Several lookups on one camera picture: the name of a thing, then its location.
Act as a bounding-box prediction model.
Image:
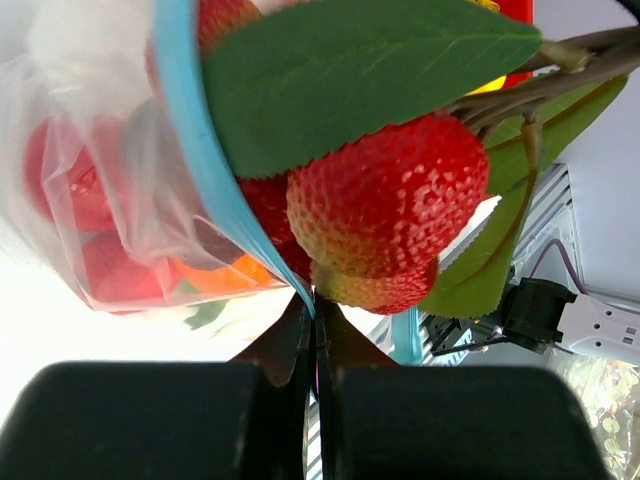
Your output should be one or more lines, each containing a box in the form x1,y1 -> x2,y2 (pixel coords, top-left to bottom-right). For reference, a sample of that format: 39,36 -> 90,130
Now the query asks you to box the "clear zip top bag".
0,0 -> 424,366

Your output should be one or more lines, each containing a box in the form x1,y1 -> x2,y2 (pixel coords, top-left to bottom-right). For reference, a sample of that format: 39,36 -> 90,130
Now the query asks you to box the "strawberry pile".
197,0 -> 640,321

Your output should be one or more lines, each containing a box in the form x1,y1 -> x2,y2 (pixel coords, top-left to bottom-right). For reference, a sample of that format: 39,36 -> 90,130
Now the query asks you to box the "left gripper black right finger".
314,294 -> 399,388

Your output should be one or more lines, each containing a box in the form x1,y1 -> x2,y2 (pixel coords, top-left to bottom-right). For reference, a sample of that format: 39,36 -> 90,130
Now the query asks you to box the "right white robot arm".
498,278 -> 639,366

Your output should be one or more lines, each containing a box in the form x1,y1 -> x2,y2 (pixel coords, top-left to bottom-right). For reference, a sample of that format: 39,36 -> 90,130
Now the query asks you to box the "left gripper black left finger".
231,294 -> 311,387

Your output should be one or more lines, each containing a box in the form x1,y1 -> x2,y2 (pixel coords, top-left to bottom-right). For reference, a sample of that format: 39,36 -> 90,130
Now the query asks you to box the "dark purple plum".
189,217 -> 245,268

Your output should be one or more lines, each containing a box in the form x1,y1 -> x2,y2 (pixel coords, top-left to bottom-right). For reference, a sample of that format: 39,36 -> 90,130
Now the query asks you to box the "orange fruit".
171,254 -> 278,296

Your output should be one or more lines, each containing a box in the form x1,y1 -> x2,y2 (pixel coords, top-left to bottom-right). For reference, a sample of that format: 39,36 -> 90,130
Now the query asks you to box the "red plastic bin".
469,0 -> 535,96

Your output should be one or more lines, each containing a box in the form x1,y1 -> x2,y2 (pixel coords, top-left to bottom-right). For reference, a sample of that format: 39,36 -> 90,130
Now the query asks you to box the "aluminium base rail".
305,164 -> 571,480

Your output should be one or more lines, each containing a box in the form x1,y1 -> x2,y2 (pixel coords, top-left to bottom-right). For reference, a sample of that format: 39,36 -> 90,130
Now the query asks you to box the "wrinkled red apple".
82,233 -> 180,304

